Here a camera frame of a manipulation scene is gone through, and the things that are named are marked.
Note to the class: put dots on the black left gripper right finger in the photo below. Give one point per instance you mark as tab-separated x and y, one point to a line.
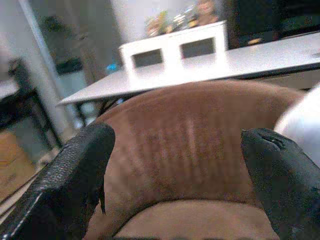
282	180

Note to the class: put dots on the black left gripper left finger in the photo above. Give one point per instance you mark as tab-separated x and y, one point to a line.
72	172

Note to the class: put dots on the white pillow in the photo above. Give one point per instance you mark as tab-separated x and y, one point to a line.
303	120

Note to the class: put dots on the brown sofa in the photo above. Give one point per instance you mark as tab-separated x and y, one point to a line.
185	160

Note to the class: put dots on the cardboard box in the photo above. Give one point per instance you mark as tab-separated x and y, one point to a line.
12	162

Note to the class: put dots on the black side table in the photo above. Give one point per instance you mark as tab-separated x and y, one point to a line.
22	100

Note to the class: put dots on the blue small object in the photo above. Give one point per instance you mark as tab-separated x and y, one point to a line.
111	68

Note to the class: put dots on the white long table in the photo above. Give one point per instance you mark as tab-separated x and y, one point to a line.
250	62

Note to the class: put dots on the white box with two windows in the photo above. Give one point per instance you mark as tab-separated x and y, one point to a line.
172	50

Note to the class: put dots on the black monitor screen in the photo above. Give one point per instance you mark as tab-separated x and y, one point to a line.
272	17

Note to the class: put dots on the person in orange top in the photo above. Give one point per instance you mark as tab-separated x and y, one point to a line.
206	11

